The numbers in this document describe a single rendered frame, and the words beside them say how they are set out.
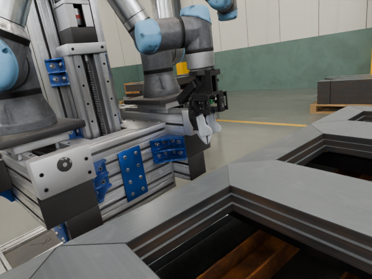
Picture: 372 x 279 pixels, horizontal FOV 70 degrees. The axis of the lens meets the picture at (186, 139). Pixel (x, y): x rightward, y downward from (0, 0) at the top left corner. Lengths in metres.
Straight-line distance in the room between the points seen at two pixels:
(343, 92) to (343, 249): 4.51
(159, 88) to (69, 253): 0.67
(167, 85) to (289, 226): 0.66
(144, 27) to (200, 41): 0.14
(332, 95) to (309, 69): 3.05
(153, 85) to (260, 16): 7.62
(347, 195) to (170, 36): 0.51
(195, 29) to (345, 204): 0.49
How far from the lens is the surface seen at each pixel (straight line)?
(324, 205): 0.56
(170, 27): 0.68
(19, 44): 0.66
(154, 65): 1.01
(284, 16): 8.21
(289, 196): 0.57
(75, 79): 0.95
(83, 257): 0.50
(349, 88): 4.94
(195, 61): 0.70
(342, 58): 7.74
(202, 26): 0.70
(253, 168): 0.70
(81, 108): 0.95
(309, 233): 0.54
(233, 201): 0.63
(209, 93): 0.70
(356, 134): 0.96
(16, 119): 0.77
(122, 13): 0.80
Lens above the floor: 1.15
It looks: 16 degrees down
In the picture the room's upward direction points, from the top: 8 degrees counter-clockwise
